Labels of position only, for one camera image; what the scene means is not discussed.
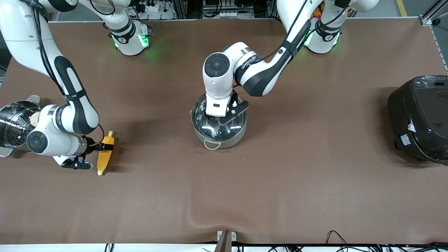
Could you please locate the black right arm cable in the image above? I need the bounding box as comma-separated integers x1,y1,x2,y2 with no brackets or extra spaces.
30,5,72,97

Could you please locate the grey-green cooking pot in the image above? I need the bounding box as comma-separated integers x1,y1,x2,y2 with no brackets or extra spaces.
190,93,248,150

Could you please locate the white power strip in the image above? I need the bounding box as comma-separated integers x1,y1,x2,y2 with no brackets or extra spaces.
139,2,173,15

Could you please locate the metal table clamp bracket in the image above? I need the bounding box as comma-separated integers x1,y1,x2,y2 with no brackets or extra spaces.
214,230,237,252

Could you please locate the brown table cover cloth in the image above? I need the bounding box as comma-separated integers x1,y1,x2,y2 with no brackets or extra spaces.
0,17,448,245

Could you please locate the aluminium profile frame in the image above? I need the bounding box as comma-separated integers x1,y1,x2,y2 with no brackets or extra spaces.
419,0,448,72

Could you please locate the black electric rice cooker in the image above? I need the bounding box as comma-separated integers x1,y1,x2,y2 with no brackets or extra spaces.
387,75,448,166

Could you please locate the yellow corn cob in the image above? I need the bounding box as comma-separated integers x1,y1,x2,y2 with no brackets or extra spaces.
97,131,115,176

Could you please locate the glass pot lid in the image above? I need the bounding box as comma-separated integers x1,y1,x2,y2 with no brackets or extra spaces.
192,93,247,140

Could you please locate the stainless steel steamer pot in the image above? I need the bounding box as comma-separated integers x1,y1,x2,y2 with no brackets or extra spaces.
0,95,56,158

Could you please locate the black looped cable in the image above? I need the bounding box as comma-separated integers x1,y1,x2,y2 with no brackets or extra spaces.
325,230,351,246

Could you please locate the black cable bundle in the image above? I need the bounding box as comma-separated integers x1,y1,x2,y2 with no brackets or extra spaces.
269,242,448,252

